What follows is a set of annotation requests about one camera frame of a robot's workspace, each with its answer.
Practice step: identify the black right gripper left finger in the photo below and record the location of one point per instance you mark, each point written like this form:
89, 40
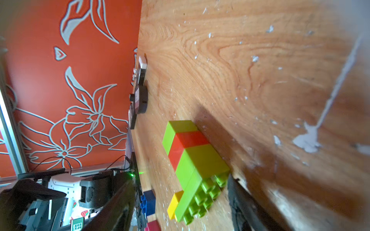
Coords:
117, 213

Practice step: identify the long green lego brick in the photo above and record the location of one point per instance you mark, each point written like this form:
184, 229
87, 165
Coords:
203, 174

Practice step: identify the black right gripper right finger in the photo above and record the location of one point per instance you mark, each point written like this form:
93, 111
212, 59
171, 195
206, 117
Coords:
247, 214

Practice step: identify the blue lego brick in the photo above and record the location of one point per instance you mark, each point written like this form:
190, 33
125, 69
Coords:
148, 203

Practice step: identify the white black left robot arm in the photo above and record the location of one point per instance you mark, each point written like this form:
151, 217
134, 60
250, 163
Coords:
55, 200

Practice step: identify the red lego brick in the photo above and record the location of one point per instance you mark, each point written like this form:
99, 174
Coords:
182, 141

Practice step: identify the pink lego brick left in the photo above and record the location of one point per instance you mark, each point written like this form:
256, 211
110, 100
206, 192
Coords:
153, 226

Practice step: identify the small green lego brick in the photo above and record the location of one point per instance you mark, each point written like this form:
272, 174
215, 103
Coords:
173, 128

